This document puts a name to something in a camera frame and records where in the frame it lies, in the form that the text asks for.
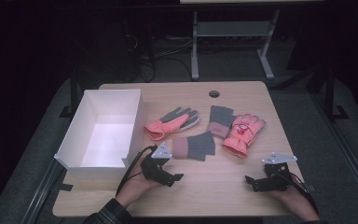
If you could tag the person's right hand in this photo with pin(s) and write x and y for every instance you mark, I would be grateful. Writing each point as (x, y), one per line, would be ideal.
(295, 200)

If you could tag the black upright post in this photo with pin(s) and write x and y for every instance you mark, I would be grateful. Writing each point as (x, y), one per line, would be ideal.
(331, 93)
(73, 93)

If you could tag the pink glove with red print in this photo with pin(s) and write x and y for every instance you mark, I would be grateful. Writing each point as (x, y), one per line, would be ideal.
(242, 137)

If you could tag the gray metal stand frame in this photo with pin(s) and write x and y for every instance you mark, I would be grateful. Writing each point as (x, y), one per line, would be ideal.
(230, 29)

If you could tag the metal floor rail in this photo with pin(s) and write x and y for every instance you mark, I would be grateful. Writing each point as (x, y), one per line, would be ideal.
(348, 149)
(40, 193)

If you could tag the black tape strip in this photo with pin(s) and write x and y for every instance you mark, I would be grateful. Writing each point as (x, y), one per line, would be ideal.
(66, 187)

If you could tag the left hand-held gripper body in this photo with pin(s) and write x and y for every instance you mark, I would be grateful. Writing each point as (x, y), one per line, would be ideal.
(155, 168)

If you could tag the pink glove with gray palm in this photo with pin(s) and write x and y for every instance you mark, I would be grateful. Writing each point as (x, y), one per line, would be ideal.
(167, 124)

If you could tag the white box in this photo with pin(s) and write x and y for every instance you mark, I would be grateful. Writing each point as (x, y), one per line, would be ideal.
(105, 137)

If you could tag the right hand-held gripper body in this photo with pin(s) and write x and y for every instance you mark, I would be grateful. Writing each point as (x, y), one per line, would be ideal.
(275, 179)

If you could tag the person's left hand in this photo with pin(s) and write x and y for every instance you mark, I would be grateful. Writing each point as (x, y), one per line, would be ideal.
(136, 186)

